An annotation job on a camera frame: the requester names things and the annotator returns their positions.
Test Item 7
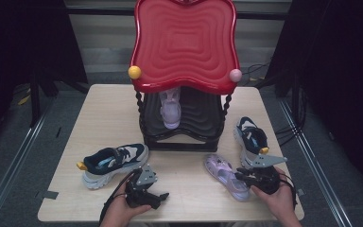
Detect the red and black shoe rack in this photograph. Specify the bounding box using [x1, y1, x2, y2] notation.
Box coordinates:
[128, 0, 244, 153]

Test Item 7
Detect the black cable bundle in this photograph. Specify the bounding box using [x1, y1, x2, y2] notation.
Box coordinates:
[275, 75, 310, 147]

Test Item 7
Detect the black horizontal bar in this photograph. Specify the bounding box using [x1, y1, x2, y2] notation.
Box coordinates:
[65, 7, 290, 21]

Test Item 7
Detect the black looped cable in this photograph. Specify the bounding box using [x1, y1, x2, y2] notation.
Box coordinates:
[241, 61, 272, 87]

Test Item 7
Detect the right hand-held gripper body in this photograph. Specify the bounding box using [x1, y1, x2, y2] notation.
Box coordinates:
[244, 154, 288, 195]

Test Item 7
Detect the person's right hand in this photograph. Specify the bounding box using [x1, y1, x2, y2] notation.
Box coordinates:
[251, 166, 298, 219]

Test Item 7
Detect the hand-held gripper black cable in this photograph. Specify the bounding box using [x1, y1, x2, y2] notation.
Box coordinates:
[277, 173, 299, 211]
[98, 169, 140, 225]

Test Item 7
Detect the purple jelly sandal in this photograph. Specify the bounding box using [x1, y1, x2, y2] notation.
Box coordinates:
[203, 153, 251, 202]
[159, 88, 182, 131]

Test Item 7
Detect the black metal stand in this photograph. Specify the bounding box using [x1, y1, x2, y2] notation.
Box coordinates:
[27, 70, 91, 129]

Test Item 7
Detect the left hand-held gripper black cable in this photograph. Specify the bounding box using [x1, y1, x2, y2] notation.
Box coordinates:
[98, 169, 140, 225]

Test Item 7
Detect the yellow tape strip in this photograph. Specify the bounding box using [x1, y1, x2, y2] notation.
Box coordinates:
[16, 94, 32, 106]

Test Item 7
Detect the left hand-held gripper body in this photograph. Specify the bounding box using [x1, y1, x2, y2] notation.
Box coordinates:
[125, 166, 163, 210]

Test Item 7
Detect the black curtain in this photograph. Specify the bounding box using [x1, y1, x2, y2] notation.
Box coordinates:
[264, 0, 363, 198]
[0, 0, 89, 152]

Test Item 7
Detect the person's left hand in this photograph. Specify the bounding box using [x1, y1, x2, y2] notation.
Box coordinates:
[99, 182, 152, 227]

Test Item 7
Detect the right hand-held gripper black cable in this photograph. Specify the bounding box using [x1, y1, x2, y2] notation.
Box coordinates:
[277, 173, 299, 211]

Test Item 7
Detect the navy and white sneaker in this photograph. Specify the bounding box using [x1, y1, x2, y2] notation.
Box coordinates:
[233, 116, 270, 169]
[76, 143, 149, 190]

